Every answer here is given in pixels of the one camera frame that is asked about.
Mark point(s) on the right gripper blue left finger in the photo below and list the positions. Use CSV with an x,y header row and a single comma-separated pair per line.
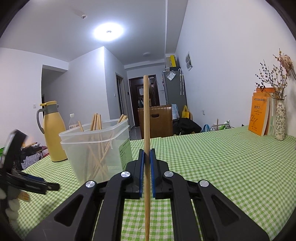
x,y
139,174

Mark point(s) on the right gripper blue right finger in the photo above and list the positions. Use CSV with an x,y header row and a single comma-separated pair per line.
x,y
155,174

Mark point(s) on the left white gloved hand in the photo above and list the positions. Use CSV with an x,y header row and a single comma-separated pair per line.
x,y
12,211

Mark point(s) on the black folding chair with clothes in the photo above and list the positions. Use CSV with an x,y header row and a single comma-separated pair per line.
x,y
29,155

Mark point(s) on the brown wooden chair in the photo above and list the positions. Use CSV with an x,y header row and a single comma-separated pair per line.
x,y
161,121

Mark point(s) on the clear plastic container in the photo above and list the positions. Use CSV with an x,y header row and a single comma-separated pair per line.
x,y
74,143

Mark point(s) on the yellow thermos jug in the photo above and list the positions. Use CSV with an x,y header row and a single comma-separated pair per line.
x,y
51,125

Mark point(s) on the clear plastic water bottle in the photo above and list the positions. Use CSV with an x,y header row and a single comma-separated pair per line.
x,y
72,122

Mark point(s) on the grey refrigerator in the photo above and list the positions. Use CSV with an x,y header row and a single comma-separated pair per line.
x,y
174,87

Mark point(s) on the green checkered tablecloth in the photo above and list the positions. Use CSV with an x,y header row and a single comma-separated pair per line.
x,y
256,173

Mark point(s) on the yellow box on fridge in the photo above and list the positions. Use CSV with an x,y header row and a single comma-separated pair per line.
x,y
172,61

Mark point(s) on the orange books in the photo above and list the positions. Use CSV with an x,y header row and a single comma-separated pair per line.
x,y
263,109

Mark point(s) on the ceiling lamp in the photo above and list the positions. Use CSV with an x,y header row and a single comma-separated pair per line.
x,y
108,32

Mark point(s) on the floral vase with twigs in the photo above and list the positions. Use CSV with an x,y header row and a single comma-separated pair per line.
x,y
274,81

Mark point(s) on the wall electrical panel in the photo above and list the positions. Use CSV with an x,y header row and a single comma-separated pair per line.
x,y
188,62

